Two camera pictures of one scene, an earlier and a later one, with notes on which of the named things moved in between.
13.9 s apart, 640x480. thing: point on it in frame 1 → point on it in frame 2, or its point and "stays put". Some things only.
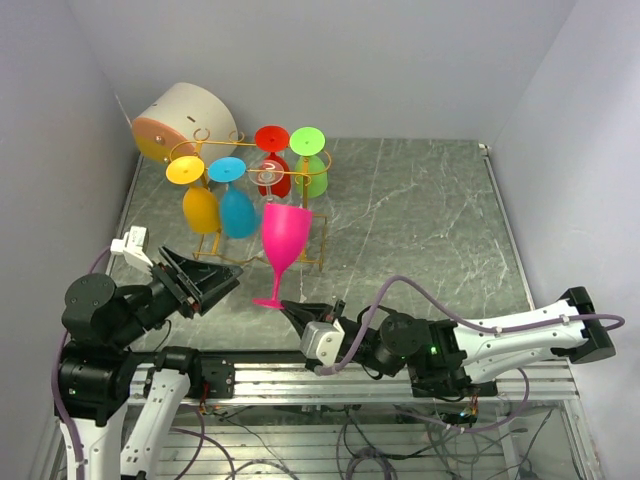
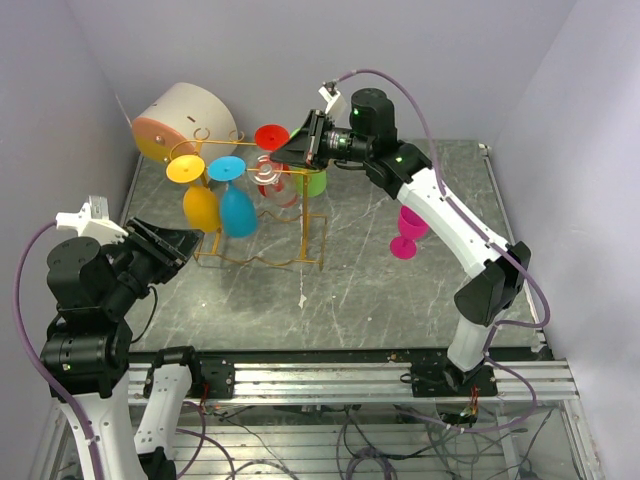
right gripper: [303, 313] → [305, 148]
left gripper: [209, 280] → [168, 247]
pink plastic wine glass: [285, 235] → [411, 228]
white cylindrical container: [189, 120] stays put
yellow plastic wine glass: [201, 208] stays put
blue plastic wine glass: [238, 214] stays put
